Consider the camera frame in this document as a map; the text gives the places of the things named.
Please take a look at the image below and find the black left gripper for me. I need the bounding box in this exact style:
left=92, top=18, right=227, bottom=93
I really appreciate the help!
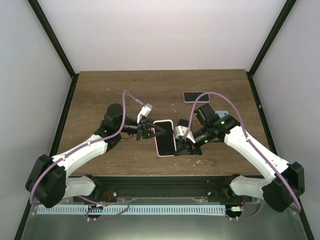
left=116, top=117, right=166, bottom=140

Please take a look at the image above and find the blue phone black screen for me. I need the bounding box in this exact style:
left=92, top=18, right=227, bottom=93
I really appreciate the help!
left=177, top=119, right=189, bottom=128

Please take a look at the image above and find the light blue phone case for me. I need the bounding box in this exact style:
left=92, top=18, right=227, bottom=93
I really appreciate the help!
left=215, top=110, right=229, bottom=118

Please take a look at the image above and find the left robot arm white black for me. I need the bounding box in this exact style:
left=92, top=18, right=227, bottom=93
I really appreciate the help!
left=25, top=103, right=167, bottom=208

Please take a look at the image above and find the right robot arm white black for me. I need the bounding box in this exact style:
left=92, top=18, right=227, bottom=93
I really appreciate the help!
left=173, top=103, right=305, bottom=212

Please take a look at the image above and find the phone in lilac case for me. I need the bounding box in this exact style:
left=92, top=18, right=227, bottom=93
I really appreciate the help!
left=183, top=91, right=210, bottom=104

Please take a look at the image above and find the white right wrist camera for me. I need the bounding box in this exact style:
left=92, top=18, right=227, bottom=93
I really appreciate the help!
left=173, top=125, right=196, bottom=144

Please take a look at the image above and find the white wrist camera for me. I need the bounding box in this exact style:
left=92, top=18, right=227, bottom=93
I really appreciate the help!
left=137, top=103, right=153, bottom=124
left=173, top=125, right=196, bottom=144

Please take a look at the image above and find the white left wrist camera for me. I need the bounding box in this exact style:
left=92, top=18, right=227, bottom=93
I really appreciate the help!
left=137, top=103, right=153, bottom=124

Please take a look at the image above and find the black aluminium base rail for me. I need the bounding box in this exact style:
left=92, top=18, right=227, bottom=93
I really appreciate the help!
left=87, top=175, right=253, bottom=204

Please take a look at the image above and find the light blue slotted cable duct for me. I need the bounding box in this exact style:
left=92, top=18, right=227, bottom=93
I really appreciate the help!
left=36, top=204, right=226, bottom=216

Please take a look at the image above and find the black frame post left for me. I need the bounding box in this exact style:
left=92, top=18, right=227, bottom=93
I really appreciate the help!
left=27, top=0, right=77, bottom=77

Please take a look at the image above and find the black frame post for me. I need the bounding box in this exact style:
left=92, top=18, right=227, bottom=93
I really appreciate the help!
left=248, top=0, right=298, bottom=76
left=27, top=0, right=77, bottom=77

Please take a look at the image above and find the black frame post right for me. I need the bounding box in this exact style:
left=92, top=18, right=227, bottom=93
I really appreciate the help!
left=248, top=0, right=298, bottom=76

